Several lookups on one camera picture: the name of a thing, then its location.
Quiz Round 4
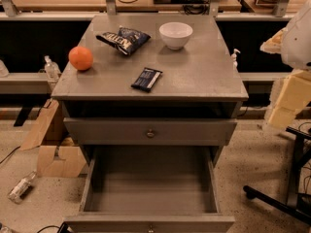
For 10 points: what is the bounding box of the grey drawer cabinet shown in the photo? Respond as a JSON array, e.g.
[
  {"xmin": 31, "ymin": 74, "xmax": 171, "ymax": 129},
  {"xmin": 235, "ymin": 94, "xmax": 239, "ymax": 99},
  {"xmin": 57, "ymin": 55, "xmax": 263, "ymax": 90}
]
[{"xmin": 52, "ymin": 14, "xmax": 248, "ymax": 160}]

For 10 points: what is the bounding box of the blue chip bag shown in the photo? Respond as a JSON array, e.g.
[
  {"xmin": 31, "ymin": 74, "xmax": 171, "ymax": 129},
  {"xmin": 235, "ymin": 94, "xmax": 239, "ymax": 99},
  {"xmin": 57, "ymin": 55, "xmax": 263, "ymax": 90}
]
[{"xmin": 96, "ymin": 26, "xmax": 151, "ymax": 55}]

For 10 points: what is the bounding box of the orange fruit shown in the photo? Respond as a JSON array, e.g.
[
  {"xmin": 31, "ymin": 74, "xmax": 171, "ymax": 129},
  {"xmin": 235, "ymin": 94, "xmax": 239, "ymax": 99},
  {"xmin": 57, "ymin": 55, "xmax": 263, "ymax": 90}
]
[{"xmin": 68, "ymin": 46, "xmax": 93, "ymax": 71}]

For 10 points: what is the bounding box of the white bowl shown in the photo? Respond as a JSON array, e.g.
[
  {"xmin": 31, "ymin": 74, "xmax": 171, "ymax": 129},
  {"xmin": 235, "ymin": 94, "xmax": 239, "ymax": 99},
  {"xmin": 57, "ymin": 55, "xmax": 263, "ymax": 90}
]
[{"xmin": 159, "ymin": 22, "xmax": 193, "ymax": 50}]

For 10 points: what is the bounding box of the clear bottle on ledge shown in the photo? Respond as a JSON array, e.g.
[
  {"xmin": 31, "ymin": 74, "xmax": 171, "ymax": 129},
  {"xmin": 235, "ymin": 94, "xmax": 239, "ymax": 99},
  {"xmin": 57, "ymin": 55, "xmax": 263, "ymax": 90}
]
[{"xmin": 45, "ymin": 55, "xmax": 61, "ymax": 81}]

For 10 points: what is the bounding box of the brown cardboard box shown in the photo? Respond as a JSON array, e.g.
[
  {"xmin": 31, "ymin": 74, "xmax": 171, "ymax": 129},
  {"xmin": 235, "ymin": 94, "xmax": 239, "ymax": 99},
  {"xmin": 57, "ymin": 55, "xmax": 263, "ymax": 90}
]
[{"xmin": 20, "ymin": 99, "xmax": 87, "ymax": 178}]

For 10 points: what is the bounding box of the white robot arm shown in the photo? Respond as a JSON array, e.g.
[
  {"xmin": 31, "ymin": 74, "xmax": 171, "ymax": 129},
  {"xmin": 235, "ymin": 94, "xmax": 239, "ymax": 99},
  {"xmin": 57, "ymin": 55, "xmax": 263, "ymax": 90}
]
[{"xmin": 259, "ymin": 0, "xmax": 311, "ymax": 129}]

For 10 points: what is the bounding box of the black floor cable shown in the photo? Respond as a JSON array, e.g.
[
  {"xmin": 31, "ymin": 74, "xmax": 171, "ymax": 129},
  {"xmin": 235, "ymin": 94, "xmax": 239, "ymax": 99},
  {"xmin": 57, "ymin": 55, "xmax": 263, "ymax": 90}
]
[{"xmin": 34, "ymin": 222, "xmax": 71, "ymax": 233}]

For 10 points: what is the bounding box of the grey top drawer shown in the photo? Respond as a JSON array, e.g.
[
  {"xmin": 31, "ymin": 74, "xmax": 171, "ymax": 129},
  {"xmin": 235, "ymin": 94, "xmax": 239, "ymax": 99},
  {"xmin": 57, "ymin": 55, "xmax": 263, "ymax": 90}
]
[{"xmin": 64, "ymin": 117, "xmax": 237, "ymax": 146}]

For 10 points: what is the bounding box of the grey drawer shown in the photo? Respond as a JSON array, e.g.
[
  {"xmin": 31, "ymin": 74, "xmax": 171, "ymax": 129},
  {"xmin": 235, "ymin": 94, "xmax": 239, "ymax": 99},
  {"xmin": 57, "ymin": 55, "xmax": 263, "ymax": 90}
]
[
  {"xmin": 65, "ymin": 146, "xmax": 234, "ymax": 233},
  {"xmin": 64, "ymin": 117, "xmax": 237, "ymax": 146}
]

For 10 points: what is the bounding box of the white pump bottle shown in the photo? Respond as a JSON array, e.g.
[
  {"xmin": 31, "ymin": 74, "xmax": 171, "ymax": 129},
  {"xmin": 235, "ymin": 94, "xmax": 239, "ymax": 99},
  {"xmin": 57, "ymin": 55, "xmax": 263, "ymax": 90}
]
[{"xmin": 231, "ymin": 49, "xmax": 241, "ymax": 68}]

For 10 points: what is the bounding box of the clear bottle on floor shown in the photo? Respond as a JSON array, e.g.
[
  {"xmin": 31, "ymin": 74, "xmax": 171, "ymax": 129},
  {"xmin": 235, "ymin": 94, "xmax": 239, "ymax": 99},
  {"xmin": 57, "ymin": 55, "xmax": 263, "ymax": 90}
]
[{"xmin": 8, "ymin": 171, "xmax": 37, "ymax": 204}]

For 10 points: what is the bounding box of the black chair base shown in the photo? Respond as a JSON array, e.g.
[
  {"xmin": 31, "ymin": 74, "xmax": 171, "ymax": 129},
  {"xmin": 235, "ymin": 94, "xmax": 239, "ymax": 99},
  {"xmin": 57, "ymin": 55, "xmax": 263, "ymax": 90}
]
[{"xmin": 243, "ymin": 127, "xmax": 311, "ymax": 225}]

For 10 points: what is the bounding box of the dark blue snack packet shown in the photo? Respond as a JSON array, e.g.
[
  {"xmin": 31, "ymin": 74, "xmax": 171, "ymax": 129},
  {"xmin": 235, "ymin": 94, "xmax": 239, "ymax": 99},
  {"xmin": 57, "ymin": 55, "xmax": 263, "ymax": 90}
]
[{"xmin": 131, "ymin": 67, "xmax": 162, "ymax": 92}]

